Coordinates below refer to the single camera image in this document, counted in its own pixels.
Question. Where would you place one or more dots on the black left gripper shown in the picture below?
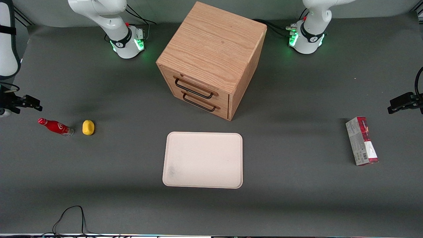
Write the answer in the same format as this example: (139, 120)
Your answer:
(410, 99)

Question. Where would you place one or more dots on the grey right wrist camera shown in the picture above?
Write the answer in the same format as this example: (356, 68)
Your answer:
(4, 113)

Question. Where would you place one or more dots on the grey and red carton box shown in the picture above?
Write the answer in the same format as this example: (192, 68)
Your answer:
(362, 141)

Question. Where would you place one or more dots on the red coke bottle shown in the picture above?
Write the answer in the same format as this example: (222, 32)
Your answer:
(56, 127)

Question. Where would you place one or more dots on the white rectangular tray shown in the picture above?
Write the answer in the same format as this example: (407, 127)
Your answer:
(203, 160)

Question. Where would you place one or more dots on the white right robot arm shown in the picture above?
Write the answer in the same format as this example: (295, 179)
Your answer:
(109, 23)

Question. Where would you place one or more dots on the wooden drawer cabinet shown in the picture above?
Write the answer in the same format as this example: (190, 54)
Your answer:
(211, 49)

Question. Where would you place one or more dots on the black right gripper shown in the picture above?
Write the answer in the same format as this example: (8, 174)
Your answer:
(13, 100)

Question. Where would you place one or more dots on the yellow toy lemon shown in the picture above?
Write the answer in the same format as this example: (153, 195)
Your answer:
(88, 127)

